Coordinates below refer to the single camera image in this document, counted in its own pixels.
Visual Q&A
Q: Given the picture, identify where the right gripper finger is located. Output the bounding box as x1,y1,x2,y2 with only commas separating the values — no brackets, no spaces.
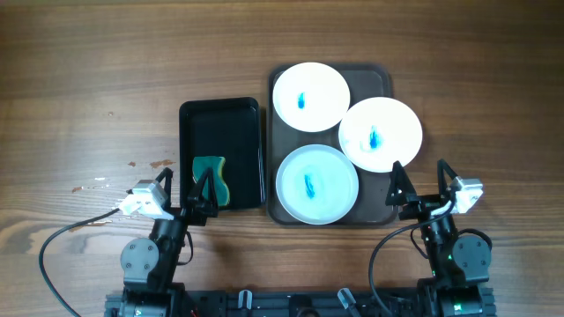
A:
436,158,459,199
385,161,417,206

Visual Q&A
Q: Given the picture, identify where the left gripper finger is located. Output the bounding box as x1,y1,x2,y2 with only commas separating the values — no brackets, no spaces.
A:
187,168,219,207
155,167,173,207

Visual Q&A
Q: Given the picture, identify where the green yellow sponge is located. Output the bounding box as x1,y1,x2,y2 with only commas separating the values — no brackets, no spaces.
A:
192,156,230,207

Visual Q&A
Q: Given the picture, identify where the white plate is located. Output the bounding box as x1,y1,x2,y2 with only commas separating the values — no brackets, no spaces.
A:
338,97,423,173
272,63,351,132

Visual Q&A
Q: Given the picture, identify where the pale blue plate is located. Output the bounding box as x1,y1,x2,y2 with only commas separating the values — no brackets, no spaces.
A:
275,144,360,225

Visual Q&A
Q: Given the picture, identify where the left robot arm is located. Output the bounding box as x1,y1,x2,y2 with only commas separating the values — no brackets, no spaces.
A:
106,167,219,317

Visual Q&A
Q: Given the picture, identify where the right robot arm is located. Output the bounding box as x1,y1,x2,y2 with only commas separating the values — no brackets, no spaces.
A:
385,159,496,316

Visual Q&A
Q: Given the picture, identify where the black rectangular tray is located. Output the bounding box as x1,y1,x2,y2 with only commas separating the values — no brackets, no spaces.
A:
179,97,265,210

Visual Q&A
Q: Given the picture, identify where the white plate top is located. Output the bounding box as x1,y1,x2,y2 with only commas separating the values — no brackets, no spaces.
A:
272,63,351,132

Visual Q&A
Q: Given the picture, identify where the right black cable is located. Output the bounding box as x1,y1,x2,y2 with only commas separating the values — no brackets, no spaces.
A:
367,200,457,309

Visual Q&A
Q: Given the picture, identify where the black cable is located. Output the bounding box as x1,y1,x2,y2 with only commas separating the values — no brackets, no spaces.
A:
38,207,121,317
367,200,457,309

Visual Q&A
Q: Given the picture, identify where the left black cable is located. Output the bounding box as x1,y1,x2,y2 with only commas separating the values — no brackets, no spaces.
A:
38,207,121,317

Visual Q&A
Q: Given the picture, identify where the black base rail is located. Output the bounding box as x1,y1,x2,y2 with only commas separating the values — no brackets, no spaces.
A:
104,280,497,317

